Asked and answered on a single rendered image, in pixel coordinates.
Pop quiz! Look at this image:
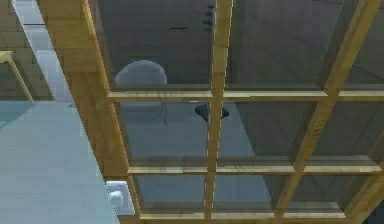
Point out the grey round-backed chair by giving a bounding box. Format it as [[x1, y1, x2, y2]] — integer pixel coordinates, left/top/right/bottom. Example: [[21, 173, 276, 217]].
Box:
[[114, 59, 169, 128]]

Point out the dark blue flat object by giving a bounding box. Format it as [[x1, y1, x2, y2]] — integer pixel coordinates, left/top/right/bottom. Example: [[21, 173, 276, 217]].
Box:
[[194, 103, 231, 123]]

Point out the wooden glass-paned door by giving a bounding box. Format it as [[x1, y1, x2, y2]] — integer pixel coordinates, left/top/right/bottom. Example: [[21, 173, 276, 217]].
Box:
[[35, 0, 384, 224]]

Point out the black wall hook rack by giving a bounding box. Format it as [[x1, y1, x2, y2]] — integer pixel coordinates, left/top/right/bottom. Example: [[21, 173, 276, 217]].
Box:
[[202, 4, 215, 33]]

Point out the white door handle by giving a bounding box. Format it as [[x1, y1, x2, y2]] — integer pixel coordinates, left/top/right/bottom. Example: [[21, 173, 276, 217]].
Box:
[[105, 180, 136, 217]]

